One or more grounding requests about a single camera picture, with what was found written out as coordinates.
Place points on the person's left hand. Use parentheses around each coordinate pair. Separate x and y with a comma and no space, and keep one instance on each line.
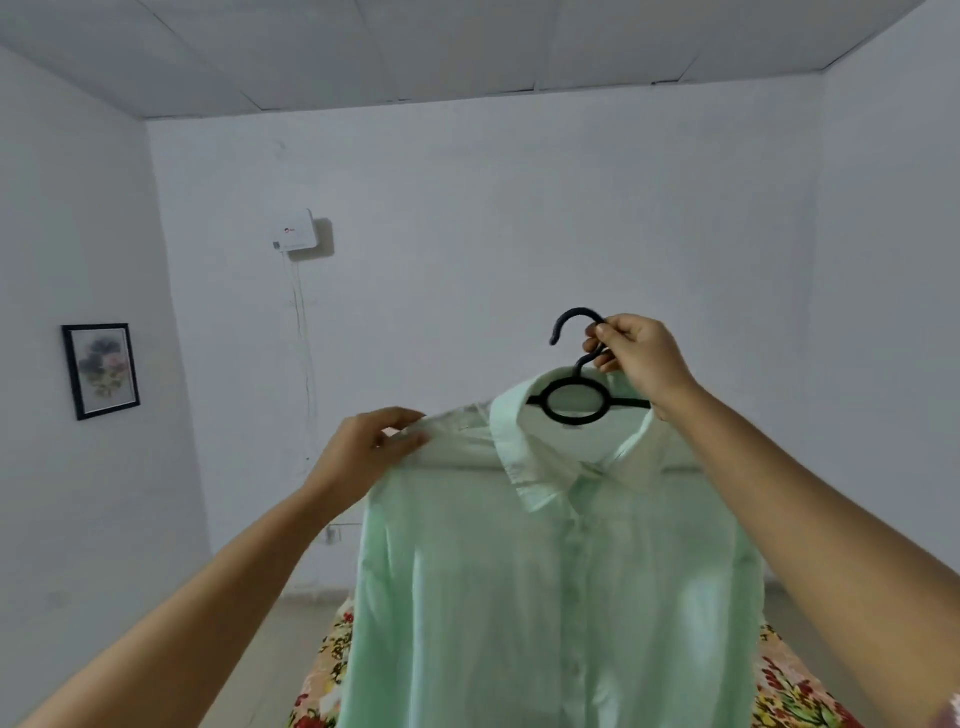
(360,450)

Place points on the person's right hand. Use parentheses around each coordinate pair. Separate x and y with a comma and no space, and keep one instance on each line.
(649,360)

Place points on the mint green shirt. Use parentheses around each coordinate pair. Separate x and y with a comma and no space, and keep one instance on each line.
(540,585)

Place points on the person's left forearm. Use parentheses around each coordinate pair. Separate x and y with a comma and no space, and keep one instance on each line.
(187,622)

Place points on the person's right forearm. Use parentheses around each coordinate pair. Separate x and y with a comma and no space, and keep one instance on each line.
(817,525)

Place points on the floral bedsheet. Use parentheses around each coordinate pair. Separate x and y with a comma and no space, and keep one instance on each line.
(326,675)

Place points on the black framed picture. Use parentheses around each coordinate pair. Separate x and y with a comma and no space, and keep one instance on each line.
(101,371)

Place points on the white wall socket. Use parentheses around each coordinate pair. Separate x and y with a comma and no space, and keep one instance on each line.
(334,535)

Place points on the white wall box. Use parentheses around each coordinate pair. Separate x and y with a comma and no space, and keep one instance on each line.
(296,232)

